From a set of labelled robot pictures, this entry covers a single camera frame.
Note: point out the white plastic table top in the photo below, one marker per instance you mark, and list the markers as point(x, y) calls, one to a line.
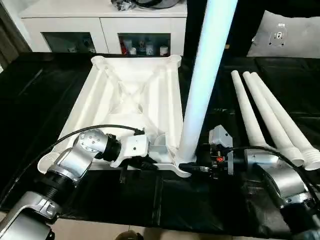
point(125, 95)

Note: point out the white plastic table leg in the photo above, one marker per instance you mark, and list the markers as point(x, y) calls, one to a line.
point(205, 75)
point(268, 112)
point(245, 105)
point(277, 107)

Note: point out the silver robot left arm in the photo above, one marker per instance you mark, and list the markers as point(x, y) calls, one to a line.
point(75, 160)

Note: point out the black work mat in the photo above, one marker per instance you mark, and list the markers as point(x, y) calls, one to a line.
point(165, 200)

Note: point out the cluster of small bottles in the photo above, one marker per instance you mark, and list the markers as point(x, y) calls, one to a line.
point(145, 47)

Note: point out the black cabinet with yellow label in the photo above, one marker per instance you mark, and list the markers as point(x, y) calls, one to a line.
point(247, 30)

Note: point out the white cushion with badge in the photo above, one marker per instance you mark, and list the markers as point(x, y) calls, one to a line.
point(290, 35)

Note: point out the white cabinet with glass doors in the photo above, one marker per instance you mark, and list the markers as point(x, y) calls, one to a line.
point(100, 22)

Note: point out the grey bag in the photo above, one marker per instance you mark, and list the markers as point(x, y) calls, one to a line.
point(160, 2)

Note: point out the grey brown curtain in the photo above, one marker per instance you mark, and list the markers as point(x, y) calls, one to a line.
point(12, 35)

